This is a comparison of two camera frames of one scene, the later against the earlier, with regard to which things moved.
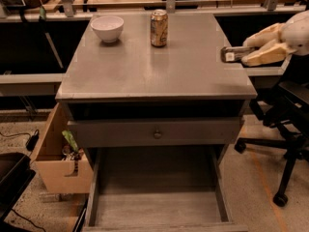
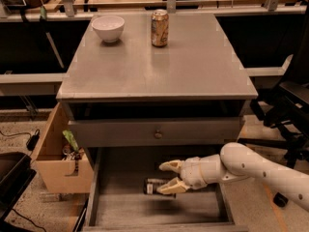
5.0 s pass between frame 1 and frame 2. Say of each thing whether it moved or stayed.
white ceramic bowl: stayed
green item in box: stayed
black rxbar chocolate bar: moved
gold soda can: stayed
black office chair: stayed
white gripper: moved
